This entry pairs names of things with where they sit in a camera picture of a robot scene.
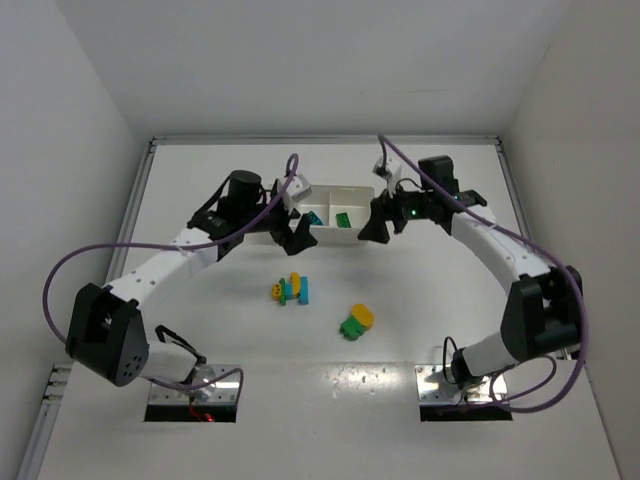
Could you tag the yellow arch lego brick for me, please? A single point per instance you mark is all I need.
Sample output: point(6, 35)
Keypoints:
point(295, 283)

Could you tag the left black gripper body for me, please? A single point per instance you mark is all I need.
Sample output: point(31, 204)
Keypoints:
point(279, 230)

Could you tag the green rectangular lego brick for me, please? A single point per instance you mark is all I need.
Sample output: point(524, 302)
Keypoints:
point(343, 221)

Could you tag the yellow face lego piece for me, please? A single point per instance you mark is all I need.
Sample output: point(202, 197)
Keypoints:
point(276, 292)

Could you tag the blue rectangular lego brick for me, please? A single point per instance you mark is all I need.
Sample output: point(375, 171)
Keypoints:
point(304, 291)

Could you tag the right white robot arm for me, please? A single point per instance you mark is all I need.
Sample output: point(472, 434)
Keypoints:
point(541, 314)

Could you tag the blue curved lego brick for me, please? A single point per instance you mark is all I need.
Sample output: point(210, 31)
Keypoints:
point(314, 219)

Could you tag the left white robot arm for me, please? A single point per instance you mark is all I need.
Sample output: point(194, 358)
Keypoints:
point(107, 333)

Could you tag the yellow curved lego brick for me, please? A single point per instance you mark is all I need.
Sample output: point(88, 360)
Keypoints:
point(363, 315)

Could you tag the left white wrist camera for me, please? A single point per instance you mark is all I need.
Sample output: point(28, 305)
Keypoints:
point(297, 190)

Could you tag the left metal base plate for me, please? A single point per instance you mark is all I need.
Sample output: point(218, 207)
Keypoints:
point(212, 385)

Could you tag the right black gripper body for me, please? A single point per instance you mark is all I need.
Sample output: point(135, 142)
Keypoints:
point(388, 213)

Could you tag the white three-compartment tray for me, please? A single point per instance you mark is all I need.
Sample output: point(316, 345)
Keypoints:
point(329, 200)

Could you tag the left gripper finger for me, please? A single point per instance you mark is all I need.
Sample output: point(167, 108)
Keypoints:
point(285, 238)
point(302, 238)

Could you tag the small green lego brick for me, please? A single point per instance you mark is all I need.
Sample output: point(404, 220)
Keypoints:
point(351, 329)

